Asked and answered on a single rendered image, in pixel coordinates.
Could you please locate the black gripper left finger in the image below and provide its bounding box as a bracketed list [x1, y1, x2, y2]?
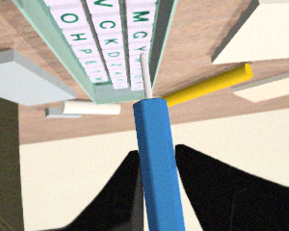
[38, 150, 145, 231]

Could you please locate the blue stylus with white tip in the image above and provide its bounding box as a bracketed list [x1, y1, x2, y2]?
[133, 53, 185, 231]

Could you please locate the cream sheet of paper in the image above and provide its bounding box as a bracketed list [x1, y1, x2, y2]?
[232, 72, 289, 102]

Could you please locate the cream cylinder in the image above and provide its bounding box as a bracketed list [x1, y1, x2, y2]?
[61, 99, 120, 115]

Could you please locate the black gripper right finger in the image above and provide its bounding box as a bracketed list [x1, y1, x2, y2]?
[174, 144, 289, 231]

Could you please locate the cream square sheet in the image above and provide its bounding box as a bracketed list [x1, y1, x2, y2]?
[211, 0, 289, 64]

